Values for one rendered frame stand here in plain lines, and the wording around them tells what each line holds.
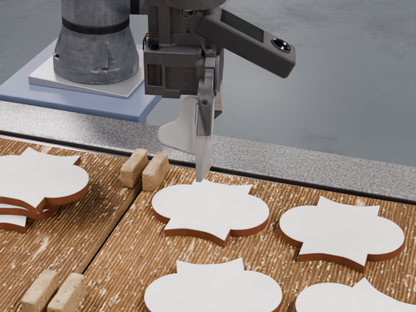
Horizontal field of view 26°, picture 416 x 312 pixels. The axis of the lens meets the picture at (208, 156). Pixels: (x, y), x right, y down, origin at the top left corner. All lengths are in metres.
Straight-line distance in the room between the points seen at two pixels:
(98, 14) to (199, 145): 0.59
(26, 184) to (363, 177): 0.44
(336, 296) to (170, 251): 0.20
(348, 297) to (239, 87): 2.60
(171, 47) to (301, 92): 2.54
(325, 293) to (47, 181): 0.37
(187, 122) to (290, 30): 3.10
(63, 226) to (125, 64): 0.53
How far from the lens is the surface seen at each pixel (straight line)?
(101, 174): 1.19
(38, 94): 1.55
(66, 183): 1.10
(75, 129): 1.34
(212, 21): 0.96
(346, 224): 1.07
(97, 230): 1.08
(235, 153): 1.27
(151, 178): 1.13
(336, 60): 3.78
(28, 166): 1.15
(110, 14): 1.52
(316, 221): 1.07
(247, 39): 0.96
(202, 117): 0.97
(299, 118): 3.31
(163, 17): 0.97
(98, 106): 1.50
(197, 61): 0.97
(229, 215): 1.08
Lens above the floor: 1.55
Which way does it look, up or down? 31 degrees down
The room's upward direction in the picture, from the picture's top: straight up
